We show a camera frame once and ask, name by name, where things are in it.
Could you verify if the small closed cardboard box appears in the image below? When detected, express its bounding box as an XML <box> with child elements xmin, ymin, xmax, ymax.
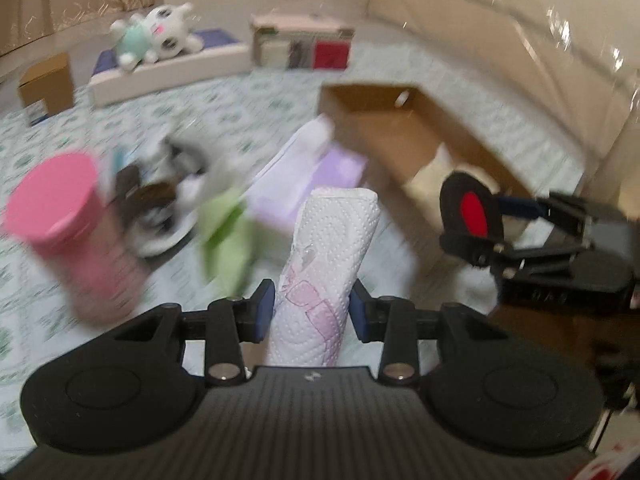
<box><xmin>19</xmin><ymin>52</ymin><xmax>76</xmax><ymax>127</ymax></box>

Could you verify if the green cloth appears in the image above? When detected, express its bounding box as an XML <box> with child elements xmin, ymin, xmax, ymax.
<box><xmin>196</xmin><ymin>189</ymin><xmax>257</xmax><ymax>297</ymax></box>

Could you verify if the green floral printed bed sheet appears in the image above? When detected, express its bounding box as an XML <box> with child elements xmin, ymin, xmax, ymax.
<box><xmin>0</xmin><ymin>42</ymin><xmax>506</xmax><ymax>421</ymax></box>

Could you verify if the pink storage drawer box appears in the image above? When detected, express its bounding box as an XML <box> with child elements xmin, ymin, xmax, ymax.
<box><xmin>249</xmin><ymin>14</ymin><xmax>356</xmax><ymax>72</ymax></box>

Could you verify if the red and white object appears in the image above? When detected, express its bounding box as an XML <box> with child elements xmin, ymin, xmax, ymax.
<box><xmin>570</xmin><ymin>440</ymin><xmax>632</xmax><ymax>480</ymax></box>

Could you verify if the black disc with red centre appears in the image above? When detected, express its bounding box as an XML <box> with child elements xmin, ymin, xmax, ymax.
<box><xmin>439</xmin><ymin>171</ymin><xmax>507</xmax><ymax>261</ymax></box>

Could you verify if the brown cardboard box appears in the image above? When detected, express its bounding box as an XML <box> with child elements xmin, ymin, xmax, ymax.
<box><xmin>317</xmin><ymin>84</ymin><xmax>586</xmax><ymax>241</ymax></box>

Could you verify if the white plate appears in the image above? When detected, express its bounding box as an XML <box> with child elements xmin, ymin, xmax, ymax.
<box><xmin>132</xmin><ymin>210</ymin><xmax>197</xmax><ymax>260</ymax></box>

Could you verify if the white paper towel roll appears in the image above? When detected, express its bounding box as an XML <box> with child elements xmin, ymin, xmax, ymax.
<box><xmin>267</xmin><ymin>187</ymin><xmax>381</xmax><ymax>367</ymax></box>

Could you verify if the white and mint plush toy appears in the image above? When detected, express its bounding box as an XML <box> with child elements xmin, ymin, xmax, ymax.
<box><xmin>110</xmin><ymin>2</ymin><xmax>207</xmax><ymax>69</ymax></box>

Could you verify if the white soft cloth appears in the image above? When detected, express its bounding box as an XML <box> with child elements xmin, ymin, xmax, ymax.
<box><xmin>457</xmin><ymin>260</ymin><xmax>502</xmax><ymax>308</ymax></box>

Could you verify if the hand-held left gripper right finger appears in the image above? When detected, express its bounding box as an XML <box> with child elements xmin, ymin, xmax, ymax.
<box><xmin>349</xmin><ymin>280</ymin><xmax>508</xmax><ymax>386</ymax></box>

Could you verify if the cream cloth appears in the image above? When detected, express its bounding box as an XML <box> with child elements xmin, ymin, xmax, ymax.
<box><xmin>404</xmin><ymin>144</ymin><xmax>528</xmax><ymax>241</ymax></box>

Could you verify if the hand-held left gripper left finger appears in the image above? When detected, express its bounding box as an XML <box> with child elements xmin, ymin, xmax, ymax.
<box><xmin>116</xmin><ymin>280</ymin><xmax>276</xmax><ymax>387</ymax></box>

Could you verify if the purple tissue packet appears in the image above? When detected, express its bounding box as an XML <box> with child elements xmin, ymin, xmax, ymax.
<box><xmin>249</xmin><ymin>140</ymin><xmax>369</xmax><ymax>233</ymax></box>

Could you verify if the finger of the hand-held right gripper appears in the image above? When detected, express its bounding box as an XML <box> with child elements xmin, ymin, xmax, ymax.
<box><xmin>497</xmin><ymin>191</ymin><xmax>601</xmax><ymax>226</ymax></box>
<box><xmin>440</xmin><ymin>232</ymin><xmax>596</xmax><ymax>281</ymax></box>

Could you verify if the pink cylinder container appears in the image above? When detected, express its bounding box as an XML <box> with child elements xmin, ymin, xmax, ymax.
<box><xmin>2</xmin><ymin>152</ymin><xmax>152</xmax><ymax>323</ymax></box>

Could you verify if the white wrapped packet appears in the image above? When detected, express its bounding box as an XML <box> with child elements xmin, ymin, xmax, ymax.
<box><xmin>255</xmin><ymin>114</ymin><xmax>337</xmax><ymax>196</ymax></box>

